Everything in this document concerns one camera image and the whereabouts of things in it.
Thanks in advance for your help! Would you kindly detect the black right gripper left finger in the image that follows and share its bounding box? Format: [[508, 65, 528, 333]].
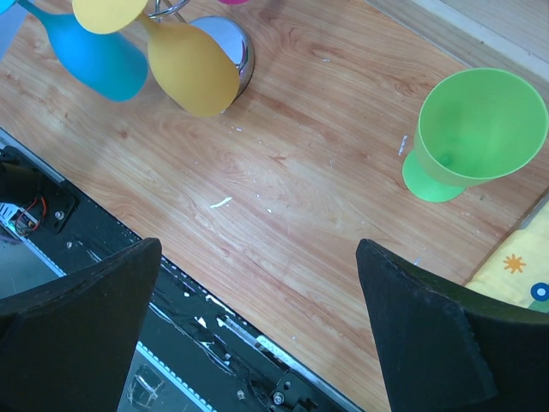
[[1, 238, 162, 411]]

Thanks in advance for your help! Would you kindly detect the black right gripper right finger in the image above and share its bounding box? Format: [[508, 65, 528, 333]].
[[356, 239, 548, 411]]

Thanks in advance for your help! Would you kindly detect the green plastic wine glass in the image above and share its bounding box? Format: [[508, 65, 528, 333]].
[[402, 68, 548, 203]]

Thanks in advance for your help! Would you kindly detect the blue plastic wine glass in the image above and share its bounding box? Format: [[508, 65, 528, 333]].
[[1, 1, 148, 102]]

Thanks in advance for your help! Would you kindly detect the pink plastic wine glass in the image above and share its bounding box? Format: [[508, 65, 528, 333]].
[[219, 0, 249, 6]]

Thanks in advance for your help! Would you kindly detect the orange plastic wine glass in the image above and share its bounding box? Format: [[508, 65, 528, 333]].
[[72, 0, 239, 117]]

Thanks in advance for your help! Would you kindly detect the wooden clothes rack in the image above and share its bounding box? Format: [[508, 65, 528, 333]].
[[370, 1, 548, 96]]

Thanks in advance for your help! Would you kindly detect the chrome wine glass rack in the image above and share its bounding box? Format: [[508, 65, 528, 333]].
[[148, 1, 256, 100]]

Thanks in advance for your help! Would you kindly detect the yellow cartoon vehicle cloth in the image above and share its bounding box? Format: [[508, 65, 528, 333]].
[[466, 201, 548, 313]]

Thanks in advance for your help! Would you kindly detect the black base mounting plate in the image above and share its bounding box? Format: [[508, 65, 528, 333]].
[[1, 143, 355, 411]]

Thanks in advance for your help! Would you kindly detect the white slotted cable duct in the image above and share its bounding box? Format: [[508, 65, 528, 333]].
[[1, 203, 66, 277]]

